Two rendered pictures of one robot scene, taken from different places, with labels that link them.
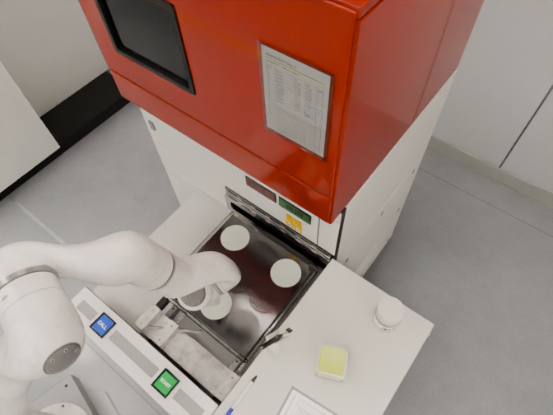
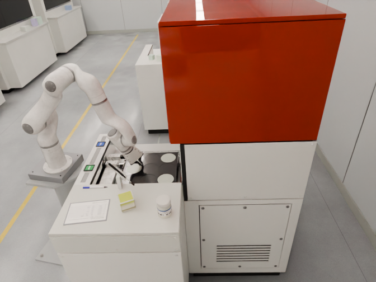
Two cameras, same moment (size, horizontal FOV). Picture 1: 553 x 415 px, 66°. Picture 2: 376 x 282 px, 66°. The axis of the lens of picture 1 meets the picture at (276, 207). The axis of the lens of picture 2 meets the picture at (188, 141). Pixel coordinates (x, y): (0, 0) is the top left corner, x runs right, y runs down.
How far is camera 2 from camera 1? 1.17 m
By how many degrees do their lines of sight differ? 42
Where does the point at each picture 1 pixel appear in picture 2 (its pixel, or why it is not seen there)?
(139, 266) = (87, 84)
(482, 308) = not seen: outside the picture
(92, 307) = (105, 139)
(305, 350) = not seen: hidden behind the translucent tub
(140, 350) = (97, 156)
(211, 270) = (118, 123)
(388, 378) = (135, 227)
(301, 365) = not seen: hidden behind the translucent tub
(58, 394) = (73, 155)
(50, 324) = (55, 75)
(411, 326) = (169, 224)
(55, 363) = (47, 84)
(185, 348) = (110, 172)
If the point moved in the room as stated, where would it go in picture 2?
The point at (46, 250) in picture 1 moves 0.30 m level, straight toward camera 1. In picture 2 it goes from (75, 67) to (51, 90)
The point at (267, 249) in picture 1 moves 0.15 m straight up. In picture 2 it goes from (172, 168) to (169, 149)
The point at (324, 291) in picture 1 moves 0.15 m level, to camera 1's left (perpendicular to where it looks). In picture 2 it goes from (162, 187) to (147, 174)
